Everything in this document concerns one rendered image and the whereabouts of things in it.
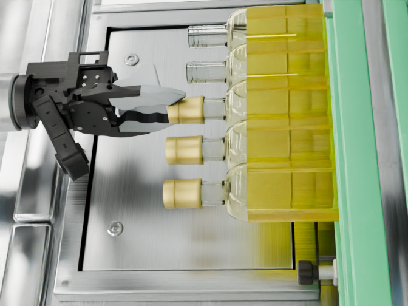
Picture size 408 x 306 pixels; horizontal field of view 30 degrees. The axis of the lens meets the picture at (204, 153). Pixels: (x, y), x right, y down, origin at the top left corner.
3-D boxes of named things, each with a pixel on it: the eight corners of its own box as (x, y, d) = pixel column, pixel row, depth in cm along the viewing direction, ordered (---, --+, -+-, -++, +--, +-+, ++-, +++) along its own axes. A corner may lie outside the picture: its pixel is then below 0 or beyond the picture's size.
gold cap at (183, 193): (199, 188, 86) (161, 189, 87) (201, 214, 88) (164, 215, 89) (201, 172, 90) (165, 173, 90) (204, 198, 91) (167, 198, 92)
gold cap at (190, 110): (206, 106, 97) (172, 107, 97) (203, 89, 94) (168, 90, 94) (205, 129, 95) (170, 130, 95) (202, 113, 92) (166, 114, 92)
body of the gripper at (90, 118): (113, 48, 96) (20, 52, 97) (107, 104, 91) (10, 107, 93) (124, 85, 102) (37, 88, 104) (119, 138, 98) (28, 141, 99)
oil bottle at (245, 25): (386, 27, 102) (227, 33, 104) (391, -3, 97) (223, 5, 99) (390, 60, 99) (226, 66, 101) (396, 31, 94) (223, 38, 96)
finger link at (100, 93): (136, 77, 91) (68, 87, 93) (135, 87, 90) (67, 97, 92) (149, 99, 95) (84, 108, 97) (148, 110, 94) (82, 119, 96)
